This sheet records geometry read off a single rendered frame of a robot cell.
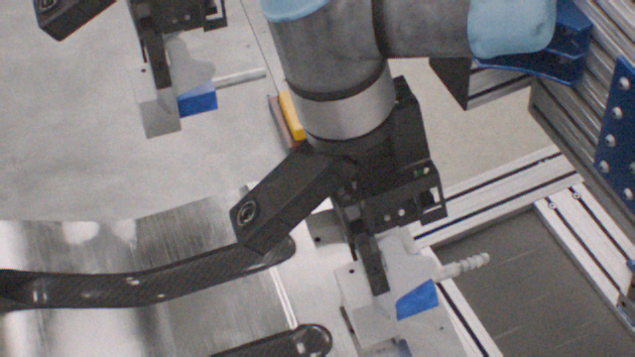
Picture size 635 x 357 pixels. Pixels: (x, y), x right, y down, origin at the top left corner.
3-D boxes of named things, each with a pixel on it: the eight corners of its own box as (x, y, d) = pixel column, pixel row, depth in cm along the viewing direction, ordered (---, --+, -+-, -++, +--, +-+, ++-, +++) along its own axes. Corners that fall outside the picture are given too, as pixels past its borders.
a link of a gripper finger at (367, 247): (396, 300, 98) (368, 211, 93) (378, 307, 98) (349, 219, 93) (380, 269, 102) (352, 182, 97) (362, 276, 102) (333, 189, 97)
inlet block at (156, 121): (260, 73, 127) (256, 36, 123) (274, 107, 124) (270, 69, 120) (135, 104, 125) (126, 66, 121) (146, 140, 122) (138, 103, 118)
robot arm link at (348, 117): (301, 116, 85) (270, 49, 91) (315, 161, 89) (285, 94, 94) (402, 78, 86) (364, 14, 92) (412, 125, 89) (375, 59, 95)
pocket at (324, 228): (348, 226, 121) (347, 203, 118) (366, 268, 117) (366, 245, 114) (304, 238, 120) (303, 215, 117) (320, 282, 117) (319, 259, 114)
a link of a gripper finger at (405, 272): (455, 316, 102) (429, 228, 97) (388, 342, 101) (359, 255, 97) (443, 296, 104) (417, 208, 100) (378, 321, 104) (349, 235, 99)
